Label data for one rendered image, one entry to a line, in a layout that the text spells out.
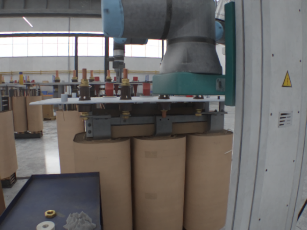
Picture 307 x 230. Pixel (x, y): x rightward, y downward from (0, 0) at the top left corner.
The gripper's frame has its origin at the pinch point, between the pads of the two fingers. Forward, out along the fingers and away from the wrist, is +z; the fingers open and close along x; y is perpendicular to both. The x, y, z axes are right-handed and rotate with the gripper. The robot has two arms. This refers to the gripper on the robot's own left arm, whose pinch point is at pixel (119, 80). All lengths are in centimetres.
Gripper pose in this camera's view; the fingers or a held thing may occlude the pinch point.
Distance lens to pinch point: 161.1
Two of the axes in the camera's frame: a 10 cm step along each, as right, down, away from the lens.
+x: 2.3, -1.1, 9.7
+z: 0.0, 9.9, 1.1
